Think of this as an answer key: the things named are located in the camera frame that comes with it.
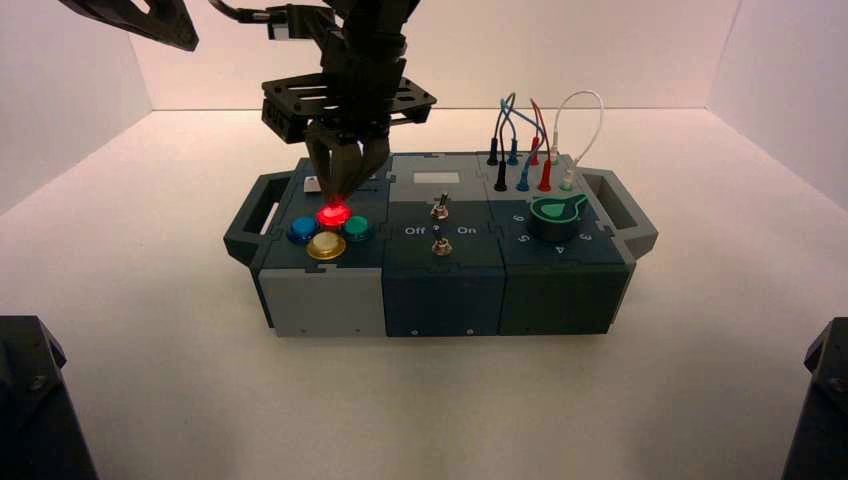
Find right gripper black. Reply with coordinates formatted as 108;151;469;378
305;25;409;201

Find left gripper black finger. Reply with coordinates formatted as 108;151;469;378
56;0;201;53

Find red push button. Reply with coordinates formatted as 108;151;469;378
315;202;353;229

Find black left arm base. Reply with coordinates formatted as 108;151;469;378
0;315;101;480

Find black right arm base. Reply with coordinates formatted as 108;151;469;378
780;316;848;480

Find green push button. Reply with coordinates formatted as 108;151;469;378
341;214;374;244

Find blue push button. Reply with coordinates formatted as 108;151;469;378
288;216;320;244

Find yellow push button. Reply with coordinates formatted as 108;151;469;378
305;231;348;262

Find blue grey control box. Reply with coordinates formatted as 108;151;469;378
223;150;659;339

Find green rotary knob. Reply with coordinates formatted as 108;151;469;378
527;193;590;244

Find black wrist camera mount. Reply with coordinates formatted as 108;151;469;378
260;71;439;145

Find black jumper cable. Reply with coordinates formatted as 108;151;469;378
486;99;513;193

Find blue jumper cable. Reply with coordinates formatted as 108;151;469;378
502;91;549;194

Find red jumper cable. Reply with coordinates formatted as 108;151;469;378
527;97;555;194

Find white jumper cable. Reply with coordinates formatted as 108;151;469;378
549;89;606;194

